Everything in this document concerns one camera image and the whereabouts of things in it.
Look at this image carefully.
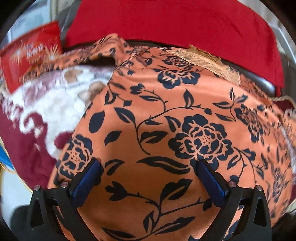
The red printed bucket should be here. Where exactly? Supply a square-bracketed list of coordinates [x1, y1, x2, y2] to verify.
[1, 21, 62, 93]

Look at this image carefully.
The maroon white floral blanket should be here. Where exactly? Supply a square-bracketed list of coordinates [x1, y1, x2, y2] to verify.
[1, 65, 114, 188]

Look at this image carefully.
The dark grey storage box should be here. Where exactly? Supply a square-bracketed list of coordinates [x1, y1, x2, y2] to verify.
[221, 59, 276, 97]

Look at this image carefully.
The orange floral garment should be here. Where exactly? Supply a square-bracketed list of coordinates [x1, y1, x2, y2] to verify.
[26, 34, 295, 240]

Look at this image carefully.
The red folded cloth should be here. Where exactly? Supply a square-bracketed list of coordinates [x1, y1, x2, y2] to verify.
[65, 0, 284, 87]

